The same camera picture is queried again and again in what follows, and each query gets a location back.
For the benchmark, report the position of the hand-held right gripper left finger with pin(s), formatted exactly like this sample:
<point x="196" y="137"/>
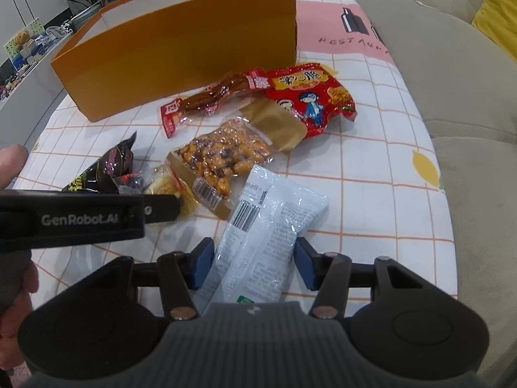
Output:
<point x="204" y="262"/>

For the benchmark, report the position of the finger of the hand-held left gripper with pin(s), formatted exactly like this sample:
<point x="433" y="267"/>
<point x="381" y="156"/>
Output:
<point x="161" y="209"/>

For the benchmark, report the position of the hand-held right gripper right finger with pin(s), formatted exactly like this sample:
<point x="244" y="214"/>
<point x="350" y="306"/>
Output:
<point x="305" y="266"/>

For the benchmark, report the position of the clear packet of yellowish strips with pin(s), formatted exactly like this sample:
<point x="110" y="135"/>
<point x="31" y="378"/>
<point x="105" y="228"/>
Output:
<point x="169" y="188"/>

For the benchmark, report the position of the white snack packet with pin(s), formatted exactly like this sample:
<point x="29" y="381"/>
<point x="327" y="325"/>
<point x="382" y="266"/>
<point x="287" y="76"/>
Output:
<point x="258" y="230"/>

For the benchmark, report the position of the black snack packet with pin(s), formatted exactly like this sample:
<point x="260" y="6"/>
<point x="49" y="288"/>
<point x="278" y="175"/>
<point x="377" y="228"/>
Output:
<point x="105" y="165"/>

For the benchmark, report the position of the clear bag of peanuts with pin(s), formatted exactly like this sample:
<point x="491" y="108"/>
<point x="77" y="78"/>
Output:
<point x="218" y="157"/>

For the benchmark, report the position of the red packet of braised meat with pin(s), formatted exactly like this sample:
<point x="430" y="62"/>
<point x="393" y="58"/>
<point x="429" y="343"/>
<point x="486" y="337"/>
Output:
<point x="210" y="97"/>

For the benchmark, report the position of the orange cardboard box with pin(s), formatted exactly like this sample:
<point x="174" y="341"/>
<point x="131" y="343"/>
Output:
<point x="181" y="48"/>

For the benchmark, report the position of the red cartoon snack packet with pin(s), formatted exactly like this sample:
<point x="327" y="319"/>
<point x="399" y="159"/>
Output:
<point x="311" y="97"/>

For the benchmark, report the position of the person's left hand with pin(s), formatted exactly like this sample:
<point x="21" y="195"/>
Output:
<point x="14" y="165"/>

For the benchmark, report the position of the checked printed tablecloth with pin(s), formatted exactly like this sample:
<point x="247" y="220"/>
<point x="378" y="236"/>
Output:
<point x="363" y="149"/>

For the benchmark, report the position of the grey plant pot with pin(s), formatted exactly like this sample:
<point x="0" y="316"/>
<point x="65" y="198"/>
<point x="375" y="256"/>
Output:
<point x="83" y="14"/>

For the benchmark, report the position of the beige sofa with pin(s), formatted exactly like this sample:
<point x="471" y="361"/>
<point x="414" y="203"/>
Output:
<point x="464" y="89"/>

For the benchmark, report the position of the yellow pillow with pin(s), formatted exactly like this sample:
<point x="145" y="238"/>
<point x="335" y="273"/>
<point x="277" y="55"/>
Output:
<point x="501" y="16"/>

